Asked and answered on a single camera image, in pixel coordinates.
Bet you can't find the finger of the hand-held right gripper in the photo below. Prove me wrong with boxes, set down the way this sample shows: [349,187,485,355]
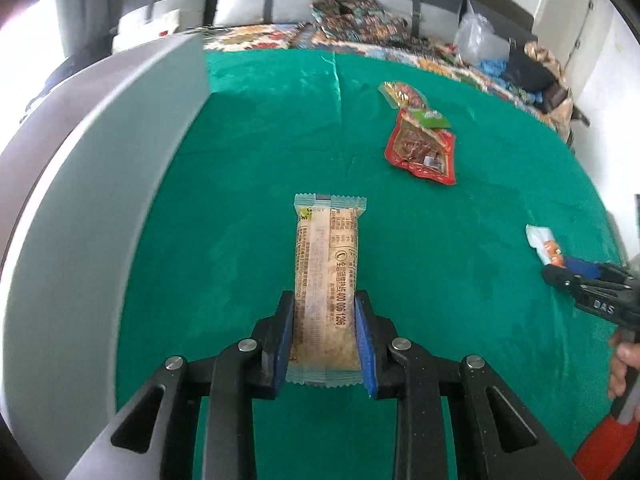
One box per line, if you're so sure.
[564,256,636,282]
[542,265,627,307]

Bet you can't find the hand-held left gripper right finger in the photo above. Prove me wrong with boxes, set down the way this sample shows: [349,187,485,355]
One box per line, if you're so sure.
[354,290,583,480]

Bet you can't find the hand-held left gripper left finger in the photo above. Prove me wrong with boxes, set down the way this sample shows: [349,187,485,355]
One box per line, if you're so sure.
[65,290,296,480]

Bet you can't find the white and orange snack packet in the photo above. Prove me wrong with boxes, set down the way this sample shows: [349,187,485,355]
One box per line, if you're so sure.
[525,224,569,267]

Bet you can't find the beige snack bar packet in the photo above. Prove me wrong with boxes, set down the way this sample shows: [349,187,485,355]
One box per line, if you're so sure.
[286,192,368,389]

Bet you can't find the person's right hand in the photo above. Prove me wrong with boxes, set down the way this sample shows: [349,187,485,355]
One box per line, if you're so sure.
[607,328,640,401]

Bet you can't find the leopard print cloth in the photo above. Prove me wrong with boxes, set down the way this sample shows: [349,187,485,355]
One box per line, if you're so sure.
[521,41,592,147]

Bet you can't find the red snack packet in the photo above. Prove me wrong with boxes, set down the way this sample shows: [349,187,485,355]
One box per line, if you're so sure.
[384,109,457,186]

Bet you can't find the black bag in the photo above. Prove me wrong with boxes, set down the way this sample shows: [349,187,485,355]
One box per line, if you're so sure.
[504,39,559,94]

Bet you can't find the small green snack packet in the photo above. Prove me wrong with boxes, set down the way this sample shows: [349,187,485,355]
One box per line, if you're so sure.
[407,109,452,130]

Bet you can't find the blue plastic packets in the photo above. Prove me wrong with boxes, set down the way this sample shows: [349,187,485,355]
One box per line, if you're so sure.
[476,57,512,84]

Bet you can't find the white wardrobe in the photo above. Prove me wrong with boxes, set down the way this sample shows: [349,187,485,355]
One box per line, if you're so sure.
[531,0,617,107]

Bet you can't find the small brown patterned snack packet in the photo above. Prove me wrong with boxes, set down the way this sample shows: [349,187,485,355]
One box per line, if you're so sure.
[378,80,430,110]

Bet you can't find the grey folding board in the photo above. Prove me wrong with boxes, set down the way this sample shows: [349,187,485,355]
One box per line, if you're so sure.
[0,30,210,480]

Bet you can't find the clear plastic bag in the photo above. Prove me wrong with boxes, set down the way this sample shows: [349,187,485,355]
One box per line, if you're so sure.
[454,9,512,69]

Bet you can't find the dark patterned blanket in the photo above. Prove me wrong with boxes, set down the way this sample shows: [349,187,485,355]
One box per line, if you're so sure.
[309,0,417,47]

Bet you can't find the small cream cushion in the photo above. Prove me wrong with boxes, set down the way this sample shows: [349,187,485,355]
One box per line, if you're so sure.
[112,9,182,54]

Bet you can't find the grey curtain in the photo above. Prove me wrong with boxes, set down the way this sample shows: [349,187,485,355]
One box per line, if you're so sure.
[50,0,127,62]

